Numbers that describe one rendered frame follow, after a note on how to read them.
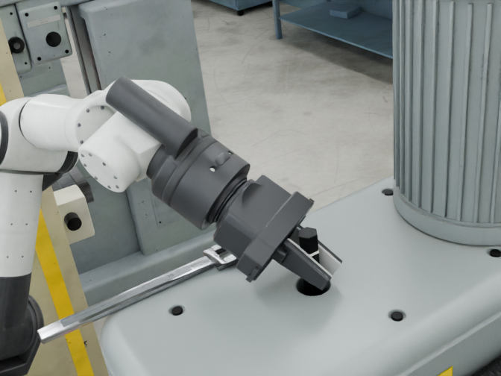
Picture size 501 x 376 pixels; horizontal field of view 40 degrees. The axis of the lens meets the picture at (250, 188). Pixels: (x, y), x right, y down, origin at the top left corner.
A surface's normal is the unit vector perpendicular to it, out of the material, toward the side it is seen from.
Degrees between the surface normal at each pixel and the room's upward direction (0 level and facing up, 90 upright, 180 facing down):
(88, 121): 80
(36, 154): 102
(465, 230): 90
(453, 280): 0
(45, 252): 90
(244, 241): 90
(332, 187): 0
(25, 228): 83
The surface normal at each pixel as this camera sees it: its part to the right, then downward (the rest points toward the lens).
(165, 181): -0.38, 0.33
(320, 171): -0.11, -0.85
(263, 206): 0.35, -0.65
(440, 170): -0.68, 0.44
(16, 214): 0.69, 0.18
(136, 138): 0.17, -0.44
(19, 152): 0.58, 0.54
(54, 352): 0.54, 0.38
